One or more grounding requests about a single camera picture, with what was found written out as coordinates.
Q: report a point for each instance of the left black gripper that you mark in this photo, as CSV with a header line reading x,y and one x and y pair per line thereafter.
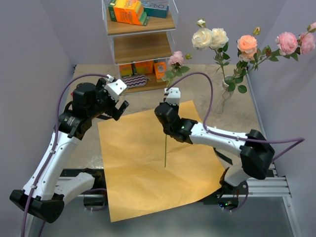
x,y
113,111

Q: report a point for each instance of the orange wrapping paper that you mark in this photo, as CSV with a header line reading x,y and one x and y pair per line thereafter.
x,y
146,172

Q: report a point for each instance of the pink rose stem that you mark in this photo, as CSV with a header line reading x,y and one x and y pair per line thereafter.
x,y
288,46
176,67

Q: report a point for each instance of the black printed ribbon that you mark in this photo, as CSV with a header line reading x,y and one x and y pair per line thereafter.
x,y
223,157

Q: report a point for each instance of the white rose stem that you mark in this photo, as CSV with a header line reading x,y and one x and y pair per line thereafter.
x,y
215,39

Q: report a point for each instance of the peach rose stem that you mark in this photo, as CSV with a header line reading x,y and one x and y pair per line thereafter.
x,y
248,53

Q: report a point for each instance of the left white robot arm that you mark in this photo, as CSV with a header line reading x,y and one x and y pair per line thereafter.
x,y
41,196

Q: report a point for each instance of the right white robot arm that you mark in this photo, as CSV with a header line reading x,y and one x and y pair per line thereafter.
x,y
254,151

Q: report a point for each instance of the white ribbed vase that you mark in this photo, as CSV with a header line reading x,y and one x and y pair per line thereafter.
x,y
222,96

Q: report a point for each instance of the purple wavy sponge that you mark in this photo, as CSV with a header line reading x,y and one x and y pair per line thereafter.
x,y
136,81

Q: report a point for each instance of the orange box bottom left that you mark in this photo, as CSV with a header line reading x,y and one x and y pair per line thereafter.
x,y
125,70

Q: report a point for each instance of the orange box bottom middle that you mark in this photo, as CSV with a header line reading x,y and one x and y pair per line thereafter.
x,y
145,67

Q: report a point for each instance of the orange box bottom right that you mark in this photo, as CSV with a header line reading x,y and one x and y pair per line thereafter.
x,y
160,69

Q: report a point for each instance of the orange green box top shelf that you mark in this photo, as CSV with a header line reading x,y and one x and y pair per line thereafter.
x,y
128,11

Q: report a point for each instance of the teal box top shelf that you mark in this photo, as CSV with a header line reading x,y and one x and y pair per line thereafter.
x,y
156,8

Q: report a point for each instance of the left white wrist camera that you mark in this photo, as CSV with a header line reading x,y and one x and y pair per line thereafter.
x,y
115,89

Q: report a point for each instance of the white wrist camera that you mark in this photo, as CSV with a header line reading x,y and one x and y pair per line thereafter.
x,y
172,97
115,89

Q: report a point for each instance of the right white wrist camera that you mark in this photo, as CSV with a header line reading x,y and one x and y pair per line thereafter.
x,y
172,97

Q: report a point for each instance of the white wire wooden shelf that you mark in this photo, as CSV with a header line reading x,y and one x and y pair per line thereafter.
x,y
131,44

